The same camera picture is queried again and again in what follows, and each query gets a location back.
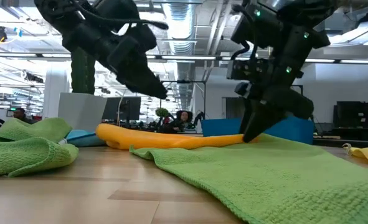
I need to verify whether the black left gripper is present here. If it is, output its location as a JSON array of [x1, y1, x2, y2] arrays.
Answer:
[[115, 24, 168, 100]]

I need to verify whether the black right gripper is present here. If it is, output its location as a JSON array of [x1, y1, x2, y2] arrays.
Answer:
[[234, 46, 315, 143]]

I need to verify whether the orange microfiber towel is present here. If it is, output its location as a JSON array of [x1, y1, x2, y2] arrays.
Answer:
[[95, 123, 261, 151]]

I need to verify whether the blue microfiber towel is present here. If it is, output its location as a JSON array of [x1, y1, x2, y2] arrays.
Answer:
[[59, 129, 106, 148]]

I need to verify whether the round green plant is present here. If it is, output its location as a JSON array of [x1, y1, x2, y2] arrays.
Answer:
[[155, 107, 170, 118]]

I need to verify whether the black background monitor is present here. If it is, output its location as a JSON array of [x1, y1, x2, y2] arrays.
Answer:
[[101, 96, 142, 122]]

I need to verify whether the person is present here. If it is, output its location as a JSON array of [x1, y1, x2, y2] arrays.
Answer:
[[12, 108, 32, 124], [158, 110, 194, 134]]

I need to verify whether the green cactus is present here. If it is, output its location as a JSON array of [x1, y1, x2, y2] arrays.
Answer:
[[70, 46, 97, 95]]

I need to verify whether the white plant pot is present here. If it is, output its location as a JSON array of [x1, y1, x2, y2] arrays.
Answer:
[[58, 92, 108, 131]]

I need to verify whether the black storage cabinet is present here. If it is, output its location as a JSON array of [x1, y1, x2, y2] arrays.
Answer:
[[332, 100, 368, 141]]

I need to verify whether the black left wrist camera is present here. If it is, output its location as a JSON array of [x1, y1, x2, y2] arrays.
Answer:
[[106, 35, 140, 67]]

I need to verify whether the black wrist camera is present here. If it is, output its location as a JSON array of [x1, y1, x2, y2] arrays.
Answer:
[[106, 35, 140, 67], [226, 58, 271, 81]]

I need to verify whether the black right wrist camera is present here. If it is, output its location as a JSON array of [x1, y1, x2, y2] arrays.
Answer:
[[226, 58, 271, 81]]

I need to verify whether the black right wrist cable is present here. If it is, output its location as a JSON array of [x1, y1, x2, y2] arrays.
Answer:
[[230, 2, 258, 60]]

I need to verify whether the silver spiral ceiling duct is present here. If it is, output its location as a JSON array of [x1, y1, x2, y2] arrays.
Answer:
[[162, 2, 197, 111]]

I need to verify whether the black aluminium table frame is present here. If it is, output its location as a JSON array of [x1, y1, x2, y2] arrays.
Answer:
[[313, 138, 368, 149]]

